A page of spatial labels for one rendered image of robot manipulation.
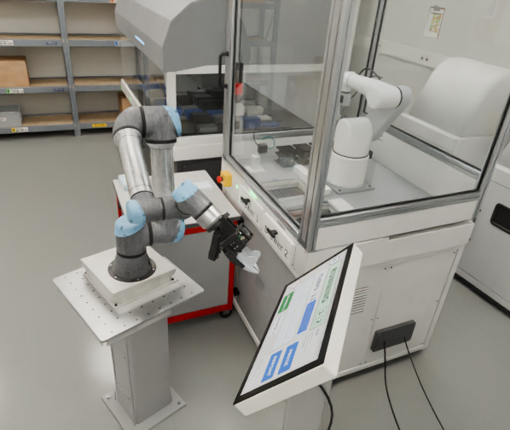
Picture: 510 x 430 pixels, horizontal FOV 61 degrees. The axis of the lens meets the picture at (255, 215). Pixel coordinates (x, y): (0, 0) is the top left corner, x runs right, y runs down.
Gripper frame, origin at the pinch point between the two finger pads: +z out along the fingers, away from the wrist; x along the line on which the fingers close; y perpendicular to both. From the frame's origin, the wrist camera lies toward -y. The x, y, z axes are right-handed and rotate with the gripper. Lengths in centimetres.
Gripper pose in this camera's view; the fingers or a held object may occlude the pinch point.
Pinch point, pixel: (253, 270)
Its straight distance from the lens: 139.8
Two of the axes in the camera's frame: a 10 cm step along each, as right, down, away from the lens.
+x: 3.1, -4.5, 8.4
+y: 6.6, -5.3, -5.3
